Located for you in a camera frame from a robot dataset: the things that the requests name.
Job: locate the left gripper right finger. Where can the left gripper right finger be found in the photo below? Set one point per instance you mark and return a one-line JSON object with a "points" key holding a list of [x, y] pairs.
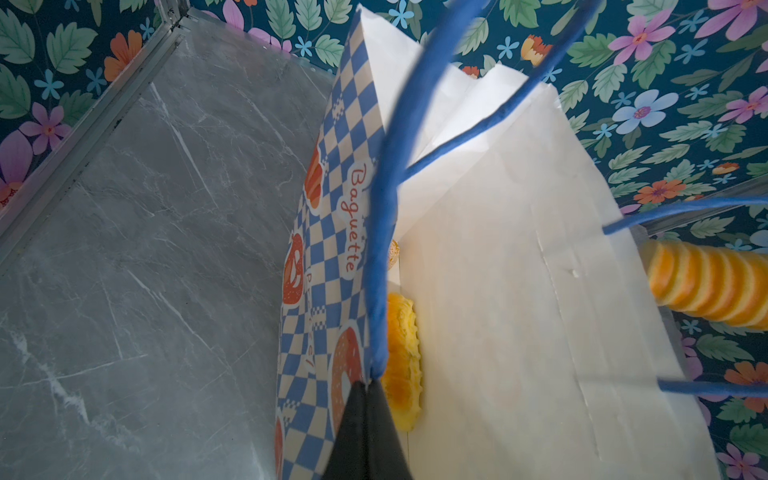
{"points": [[384, 456]]}

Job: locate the croissant shaped fake bread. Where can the croissant shaped fake bread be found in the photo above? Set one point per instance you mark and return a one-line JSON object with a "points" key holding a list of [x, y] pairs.
{"points": [[402, 380]]}

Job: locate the long striped bread loaf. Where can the long striped bread loaf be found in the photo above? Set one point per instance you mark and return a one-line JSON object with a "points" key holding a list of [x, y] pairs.
{"points": [[713, 283]]}

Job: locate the blue checkered paper bag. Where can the blue checkered paper bag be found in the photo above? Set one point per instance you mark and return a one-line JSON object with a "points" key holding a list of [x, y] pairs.
{"points": [[544, 354]]}

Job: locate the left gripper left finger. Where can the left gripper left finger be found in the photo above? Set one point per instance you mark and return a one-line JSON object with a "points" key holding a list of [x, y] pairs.
{"points": [[348, 457]]}

